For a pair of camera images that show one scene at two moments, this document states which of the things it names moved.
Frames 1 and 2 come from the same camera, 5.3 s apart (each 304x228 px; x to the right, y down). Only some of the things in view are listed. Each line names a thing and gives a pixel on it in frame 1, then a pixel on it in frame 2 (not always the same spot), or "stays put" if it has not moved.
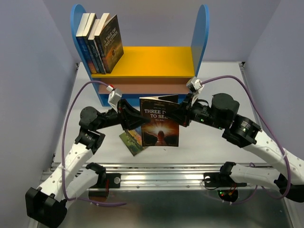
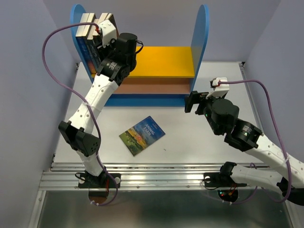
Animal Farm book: x=132 y=138 stays put
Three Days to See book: x=161 y=131 → x=109 y=16
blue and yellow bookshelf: x=147 y=71 stays put
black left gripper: x=129 y=117 → x=112 y=43
